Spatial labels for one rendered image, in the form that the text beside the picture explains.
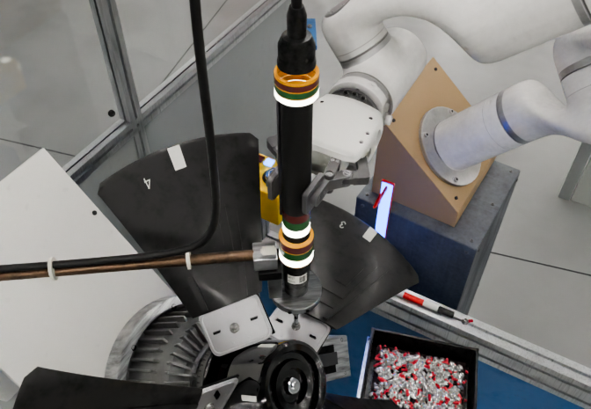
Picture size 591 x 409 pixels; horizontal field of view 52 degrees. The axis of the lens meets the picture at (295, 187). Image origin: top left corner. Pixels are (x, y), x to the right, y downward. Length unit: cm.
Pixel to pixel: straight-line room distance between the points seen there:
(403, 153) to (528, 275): 137
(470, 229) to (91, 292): 84
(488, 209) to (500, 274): 111
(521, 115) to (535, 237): 154
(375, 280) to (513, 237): 175
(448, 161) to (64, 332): 86
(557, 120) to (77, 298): 88
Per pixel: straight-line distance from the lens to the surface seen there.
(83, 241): 100
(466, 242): 141
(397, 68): 83
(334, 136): 73
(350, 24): 81
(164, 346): 95
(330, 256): 102
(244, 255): 77
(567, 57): 122
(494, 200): 152
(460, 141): 135
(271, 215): 131
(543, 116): 124
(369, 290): 101
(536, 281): 262
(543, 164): 311
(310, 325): 94
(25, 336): 96
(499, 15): 77
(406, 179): 140
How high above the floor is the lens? 199
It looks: 46 degrees down
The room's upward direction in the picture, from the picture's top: straight up
